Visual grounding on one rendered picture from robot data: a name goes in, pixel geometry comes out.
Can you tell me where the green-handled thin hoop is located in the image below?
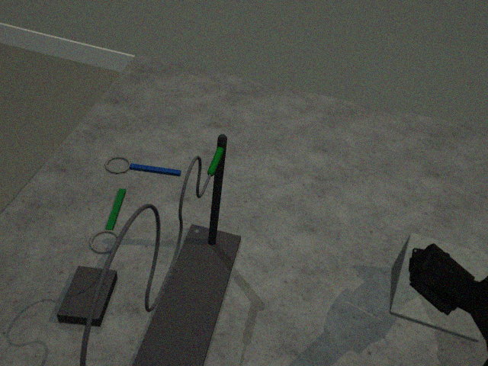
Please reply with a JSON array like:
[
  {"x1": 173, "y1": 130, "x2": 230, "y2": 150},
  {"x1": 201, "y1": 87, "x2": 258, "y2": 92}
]
[{"x1": 89, "y1": 188, "x2": 126, "y2": 253}]

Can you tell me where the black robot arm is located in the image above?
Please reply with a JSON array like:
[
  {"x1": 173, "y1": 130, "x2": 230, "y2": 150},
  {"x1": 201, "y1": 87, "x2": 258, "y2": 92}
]
[{"x1": 409, "y1": 243, "x2": 488, "y2": 351}]

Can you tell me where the grey wire loop with blue handle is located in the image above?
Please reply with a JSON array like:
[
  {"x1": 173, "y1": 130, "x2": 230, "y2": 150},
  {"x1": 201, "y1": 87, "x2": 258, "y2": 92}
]
[{"x1": 105, "y1": 156, "x2": 181, "y2": 176}]

